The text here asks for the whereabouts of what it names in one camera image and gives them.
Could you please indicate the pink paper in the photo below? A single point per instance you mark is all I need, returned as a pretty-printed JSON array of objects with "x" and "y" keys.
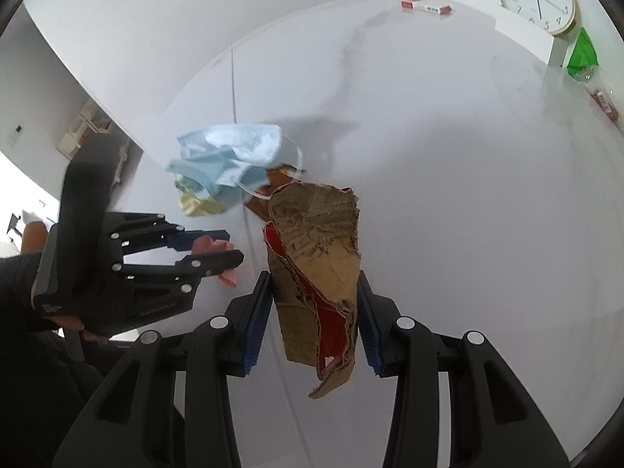
[{"x": 214, "y": 245}]

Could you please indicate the green plastic wrapper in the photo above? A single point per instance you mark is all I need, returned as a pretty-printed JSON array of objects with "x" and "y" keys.
[{"x": 582, "y": 56}]

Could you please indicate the red snack packet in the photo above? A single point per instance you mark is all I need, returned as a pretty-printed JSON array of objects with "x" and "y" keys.
[{"x": 604, "y": 100}]

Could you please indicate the brown snack wrapper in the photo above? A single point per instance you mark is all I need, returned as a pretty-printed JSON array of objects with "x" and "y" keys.
[{"x": 258, "y": 207}]

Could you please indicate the red and white small box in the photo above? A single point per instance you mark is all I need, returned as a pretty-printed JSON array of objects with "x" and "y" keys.
[{"x": 426, "y": 6}]

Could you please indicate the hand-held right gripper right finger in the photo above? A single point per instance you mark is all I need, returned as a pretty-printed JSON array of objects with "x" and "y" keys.
[{"x": 370, "y": 331}]

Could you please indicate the white shelf unit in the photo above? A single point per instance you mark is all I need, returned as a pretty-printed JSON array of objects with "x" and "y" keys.
[{"x": 83, "y": 129}]

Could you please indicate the person's left hand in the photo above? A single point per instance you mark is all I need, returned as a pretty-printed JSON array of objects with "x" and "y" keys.
[{"x": 73, "y": 325}]

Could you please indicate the blue face mask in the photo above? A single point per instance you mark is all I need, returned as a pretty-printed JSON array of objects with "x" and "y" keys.
[{"x": 229, "y": 153}]

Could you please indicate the yellow crumpled paper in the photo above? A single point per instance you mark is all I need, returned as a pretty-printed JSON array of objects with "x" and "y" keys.
[{"x": 200, "y": 204}]

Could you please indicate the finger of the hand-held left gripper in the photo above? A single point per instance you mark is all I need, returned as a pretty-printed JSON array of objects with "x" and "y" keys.
[
  {"x": 204, "y": 238},
  {"x": 214, "y": 262}
]

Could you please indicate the white card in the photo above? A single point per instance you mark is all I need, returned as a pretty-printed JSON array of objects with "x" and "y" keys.
[{"x": 521, "y": 34}]

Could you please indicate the torn red-faced cardboard piece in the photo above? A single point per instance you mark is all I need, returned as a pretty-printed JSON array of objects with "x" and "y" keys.
[{"x": 317, "y": 253}]

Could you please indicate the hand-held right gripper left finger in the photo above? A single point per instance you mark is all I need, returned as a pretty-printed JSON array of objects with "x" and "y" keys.
[{"x": 256, "y": 321}]

